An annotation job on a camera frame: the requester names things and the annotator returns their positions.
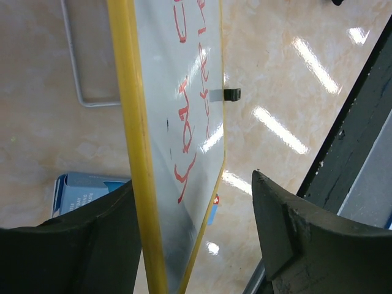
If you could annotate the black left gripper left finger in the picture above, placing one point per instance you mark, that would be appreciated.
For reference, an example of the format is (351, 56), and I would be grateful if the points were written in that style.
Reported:
(93, 249)

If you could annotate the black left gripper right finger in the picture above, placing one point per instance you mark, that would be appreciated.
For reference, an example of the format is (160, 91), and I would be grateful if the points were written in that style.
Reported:
(306, 249)

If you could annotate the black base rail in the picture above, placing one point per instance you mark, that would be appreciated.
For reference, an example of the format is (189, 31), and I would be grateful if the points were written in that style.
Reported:
(351, 175)

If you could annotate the grey wire board stand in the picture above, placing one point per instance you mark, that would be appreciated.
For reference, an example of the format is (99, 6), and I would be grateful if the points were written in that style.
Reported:
(79, 61)

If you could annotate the yellow framed whiteboard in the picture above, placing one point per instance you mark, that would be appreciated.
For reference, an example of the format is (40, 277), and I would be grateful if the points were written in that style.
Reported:
(181, 147)

